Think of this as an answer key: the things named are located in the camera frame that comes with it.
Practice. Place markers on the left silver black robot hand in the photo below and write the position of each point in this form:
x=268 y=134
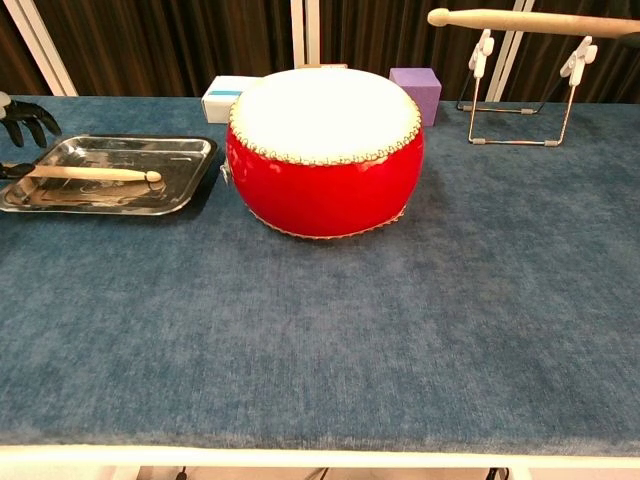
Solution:
x=30 y=117

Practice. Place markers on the wooden drumstick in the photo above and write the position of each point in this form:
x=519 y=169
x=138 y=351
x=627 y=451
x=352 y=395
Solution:
x=90 y=173
x=525 y=21

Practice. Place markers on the red drum white skin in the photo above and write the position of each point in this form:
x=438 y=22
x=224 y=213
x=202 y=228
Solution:
x=325 y=190

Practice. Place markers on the dark brown pleated curtain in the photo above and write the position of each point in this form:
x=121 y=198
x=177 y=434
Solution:
x=150 y=45

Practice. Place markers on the shiny metal tray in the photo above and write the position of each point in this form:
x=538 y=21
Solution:
x=180 y=150

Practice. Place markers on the white box blue stripe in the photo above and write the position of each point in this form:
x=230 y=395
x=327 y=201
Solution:
x=217 y=107

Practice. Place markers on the brown cardboard box white label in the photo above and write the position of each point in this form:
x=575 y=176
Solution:
x=310 y=66

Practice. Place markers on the blue fabric table mat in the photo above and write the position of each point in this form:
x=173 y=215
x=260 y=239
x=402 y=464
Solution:
x=320 y=325

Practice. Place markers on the purple foam cube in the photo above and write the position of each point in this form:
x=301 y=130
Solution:
x=425 y=95

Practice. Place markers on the white plastic clip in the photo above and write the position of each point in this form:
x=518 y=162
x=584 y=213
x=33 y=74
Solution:
x=482 y=50
x=580 y=57

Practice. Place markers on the white frame post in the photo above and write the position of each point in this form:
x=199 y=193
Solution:
x=502 y=75
x=297 y=30
x=40 y=50

